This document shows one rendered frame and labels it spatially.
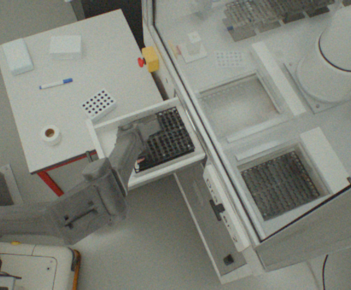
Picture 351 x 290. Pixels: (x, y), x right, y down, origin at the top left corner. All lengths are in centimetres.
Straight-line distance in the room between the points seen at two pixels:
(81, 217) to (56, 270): 125
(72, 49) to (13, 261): 101
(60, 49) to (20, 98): 26
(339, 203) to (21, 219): 55
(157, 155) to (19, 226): 66
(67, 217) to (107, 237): 149
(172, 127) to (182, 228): 92
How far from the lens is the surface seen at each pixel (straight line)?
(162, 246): 213
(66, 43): 169
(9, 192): 233
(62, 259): 190
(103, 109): 151
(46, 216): 67
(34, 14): 297
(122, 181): 72
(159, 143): 131
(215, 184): 125
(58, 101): 160
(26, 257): 194
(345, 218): 66
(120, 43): 172
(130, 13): 206
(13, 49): 174
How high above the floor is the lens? 211
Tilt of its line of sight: 67 degrees down
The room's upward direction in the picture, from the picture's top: 4 degrees clockwise
